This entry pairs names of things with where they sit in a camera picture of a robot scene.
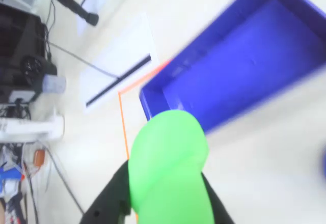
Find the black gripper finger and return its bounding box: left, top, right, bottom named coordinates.
left=78, top=158, right=138, bottom=224
left=200, top=172, right=236, bottom=224

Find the green rubber duck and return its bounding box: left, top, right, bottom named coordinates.
left=128, top=109, right=214, bottom=224

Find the blue plastic box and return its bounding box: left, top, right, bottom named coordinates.
left=139, top=0, right=326, bottom=135

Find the small orange item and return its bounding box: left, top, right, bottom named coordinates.
left=34, top=148, right=46, bottom=166

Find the blue tool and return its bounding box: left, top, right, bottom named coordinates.
left=0, top=167, right=25, bottom=193

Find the white power strip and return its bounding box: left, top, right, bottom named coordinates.
left=0, top=114, right=66, bottom=143

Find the clear plastic cup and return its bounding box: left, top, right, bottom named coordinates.
left=41, top=74, right=67, bottom=95

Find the black machine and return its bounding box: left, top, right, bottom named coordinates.
left=0, top=2, right=58, bottom=102

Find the black stand pole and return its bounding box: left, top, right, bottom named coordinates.
left=37, top=0, right=100, bottom=27

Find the grey floor cable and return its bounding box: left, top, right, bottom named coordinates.
left=44, top=145, right=86, bottom=216

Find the black floor cable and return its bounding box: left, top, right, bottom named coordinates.
left=22, top=162, right=40, bottom=224

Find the thin dark cable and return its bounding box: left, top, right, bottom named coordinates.
left=48, top=42, right=120, bottom=80

